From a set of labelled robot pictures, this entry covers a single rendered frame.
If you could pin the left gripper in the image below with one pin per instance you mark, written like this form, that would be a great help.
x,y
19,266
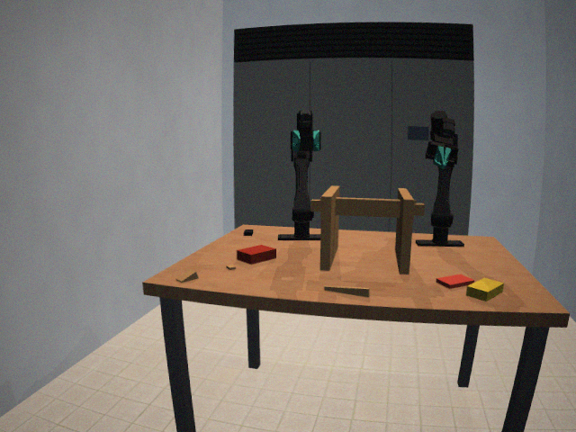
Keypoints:
x,y
439,152

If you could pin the yellow sponge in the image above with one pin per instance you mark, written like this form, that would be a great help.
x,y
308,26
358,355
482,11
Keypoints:
x,y
484,289

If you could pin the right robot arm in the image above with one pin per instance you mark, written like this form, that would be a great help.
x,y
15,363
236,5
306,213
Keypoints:
x,y
301,212

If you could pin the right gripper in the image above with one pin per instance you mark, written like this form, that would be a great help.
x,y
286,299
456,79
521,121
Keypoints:
x,y
306,136

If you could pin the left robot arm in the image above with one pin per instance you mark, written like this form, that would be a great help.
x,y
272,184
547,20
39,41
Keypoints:
x,y
443,126

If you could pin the brown wooden rail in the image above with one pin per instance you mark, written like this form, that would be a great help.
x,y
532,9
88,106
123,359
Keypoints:
x,y
368,207

